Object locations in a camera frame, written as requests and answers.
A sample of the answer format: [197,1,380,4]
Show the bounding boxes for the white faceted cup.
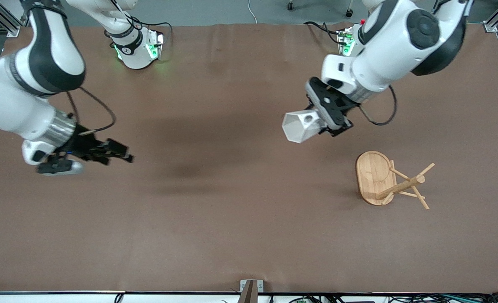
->
[282,110,323,144]

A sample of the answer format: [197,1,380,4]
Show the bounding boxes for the wooden cup rack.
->
[356,151,436,210]

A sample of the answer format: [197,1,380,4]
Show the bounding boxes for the brown table cover sheet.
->
[0,23,498,294]

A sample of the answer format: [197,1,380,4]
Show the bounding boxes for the black base cable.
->
[304,21,343,45]
[106,0,173,47]

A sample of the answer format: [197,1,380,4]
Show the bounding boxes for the metal table bracket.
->
[239,279,264,303]

